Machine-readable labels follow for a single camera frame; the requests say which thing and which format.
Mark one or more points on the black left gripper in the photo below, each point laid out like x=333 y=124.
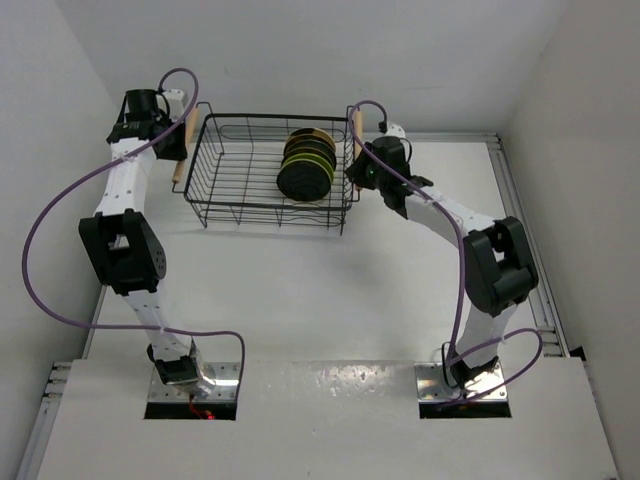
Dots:
x=177 y=152

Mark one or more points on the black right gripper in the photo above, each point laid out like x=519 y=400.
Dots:
x=357 y=171

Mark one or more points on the brown yellow patterned plate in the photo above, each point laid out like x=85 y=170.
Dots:
x=308 y=141
x=311 y=132

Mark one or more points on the black glossy plate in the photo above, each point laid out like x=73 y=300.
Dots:
x=288 y=181

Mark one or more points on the lime green plate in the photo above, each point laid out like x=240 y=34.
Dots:
x=309 y=157

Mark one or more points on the blue floral celadon plate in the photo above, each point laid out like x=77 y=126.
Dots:
x=313 y=148

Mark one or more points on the beige plate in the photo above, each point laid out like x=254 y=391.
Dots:
x=315 y=182

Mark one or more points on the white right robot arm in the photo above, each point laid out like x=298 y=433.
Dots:
x=497 y=270

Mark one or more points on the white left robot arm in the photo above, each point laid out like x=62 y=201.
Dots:
x=123 y=249

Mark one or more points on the left wooden rack handle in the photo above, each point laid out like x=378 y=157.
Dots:
x=190 y=127

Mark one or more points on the wooden rack handle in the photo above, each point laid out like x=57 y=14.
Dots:
x=358 y=130
x=190 y=127

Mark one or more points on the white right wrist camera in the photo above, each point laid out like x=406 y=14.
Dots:
x=391 y=129

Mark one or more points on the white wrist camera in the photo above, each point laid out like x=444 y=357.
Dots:
x=391 y=129
x=177 y=100

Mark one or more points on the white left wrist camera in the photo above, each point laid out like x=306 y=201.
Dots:
x=177 y=100

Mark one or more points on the right wooden rack handle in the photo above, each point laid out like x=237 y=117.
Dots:
x=358 y=130

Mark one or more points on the black wire dish rack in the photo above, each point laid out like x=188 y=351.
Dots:
x=236 y=159

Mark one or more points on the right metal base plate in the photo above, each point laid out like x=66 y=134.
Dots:
x=432 y=388

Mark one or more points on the metal base plate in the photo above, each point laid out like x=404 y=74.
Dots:
x=432 y=388
x=221 y=380

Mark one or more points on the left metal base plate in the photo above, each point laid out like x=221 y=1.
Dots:
x=221 y=380

